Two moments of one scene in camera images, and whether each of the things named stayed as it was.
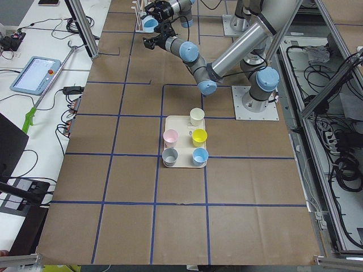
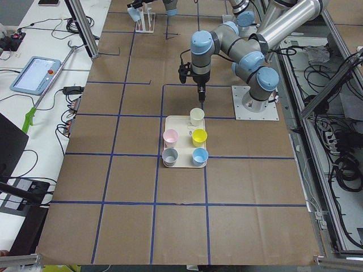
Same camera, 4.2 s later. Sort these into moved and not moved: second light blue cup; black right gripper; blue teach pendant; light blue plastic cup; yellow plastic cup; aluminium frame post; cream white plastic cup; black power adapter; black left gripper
Moved: black left gripper; light blue plastic cup; black right gripper
Not moved: black power adapter; aluminium frame post; cream white plastic cup; blue teach pendant; yellow plastic cup; second light blue cup
